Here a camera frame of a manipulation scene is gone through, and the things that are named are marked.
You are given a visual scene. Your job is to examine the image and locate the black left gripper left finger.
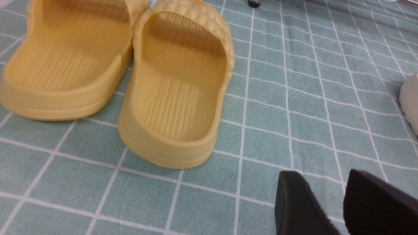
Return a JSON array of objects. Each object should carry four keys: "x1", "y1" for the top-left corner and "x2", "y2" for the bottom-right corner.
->
[{"x1": 275, "y1": 171, "x2": 340, "y2": 235}]

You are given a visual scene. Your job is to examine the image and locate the green checkered tablecloth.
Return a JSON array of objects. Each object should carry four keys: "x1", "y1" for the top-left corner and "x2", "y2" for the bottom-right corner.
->
[{"x1": 1, "y1": 0, "x2": 417, "y2": 235}]

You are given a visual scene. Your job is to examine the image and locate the left cream rubber slipper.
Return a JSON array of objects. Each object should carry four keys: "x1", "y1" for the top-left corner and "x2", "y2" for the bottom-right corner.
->
[{"x1": 399, "y1": 73, "x2": 418, "y2": 135}]

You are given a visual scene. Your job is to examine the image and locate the yellow rubber slipper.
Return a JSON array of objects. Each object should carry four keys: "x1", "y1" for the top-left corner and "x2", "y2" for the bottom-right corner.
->
[
  {"x1": 1, "y1": 0, "x2": 149, "y2": 121},
  {"x1": 118, "y1": 0, "x2": 235, "y2": 169}
]

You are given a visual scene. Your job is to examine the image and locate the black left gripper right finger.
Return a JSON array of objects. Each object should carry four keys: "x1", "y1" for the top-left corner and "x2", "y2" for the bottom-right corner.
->
[{"x1": 343, "y1": 169, "x2": 418, "y2": 235}]

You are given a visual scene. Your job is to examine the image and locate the right yellow rubber slipper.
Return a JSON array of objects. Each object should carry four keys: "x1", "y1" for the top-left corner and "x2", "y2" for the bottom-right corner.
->
[{"x1": 118, "y1": 0, "x2": 235, "y2": 169}]

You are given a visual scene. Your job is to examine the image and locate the left yellow rubber slipper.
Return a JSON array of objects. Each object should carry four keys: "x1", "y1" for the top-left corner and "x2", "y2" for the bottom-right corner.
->
[{"x1": 1, "y1": 0, "x2": 149, "y2": 121}]

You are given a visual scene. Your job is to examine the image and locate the metal shoe rack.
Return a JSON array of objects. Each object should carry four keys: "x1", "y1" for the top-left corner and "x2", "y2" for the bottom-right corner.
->
[{"x1": 248, "y1": 0, "x2": 261, "y2": 8}]

